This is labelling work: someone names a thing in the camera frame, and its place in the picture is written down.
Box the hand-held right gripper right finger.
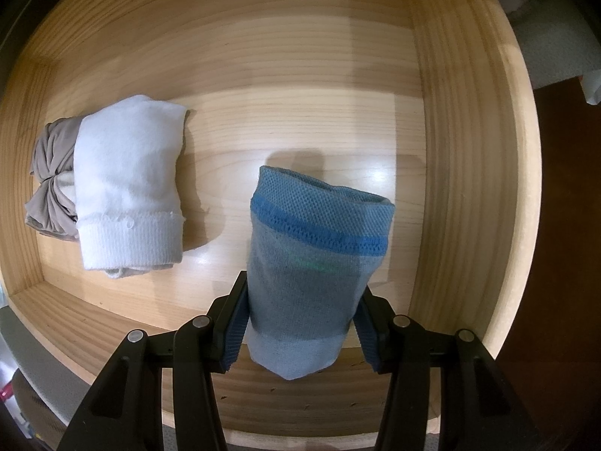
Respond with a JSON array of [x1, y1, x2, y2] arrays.
[[347, 284, 541, 451]]

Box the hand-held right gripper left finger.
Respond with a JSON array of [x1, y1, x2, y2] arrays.
[[55, 270, 249, 451]]

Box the blue-grey sock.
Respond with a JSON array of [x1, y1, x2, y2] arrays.
[[246, 165, 394, 380]]

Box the taupe underwear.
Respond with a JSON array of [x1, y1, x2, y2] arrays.
[[25, 119, 82, 244]]

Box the grey-fronted wooden drawer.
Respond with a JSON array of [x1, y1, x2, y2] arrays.
[[0, 0, 538, 451]]

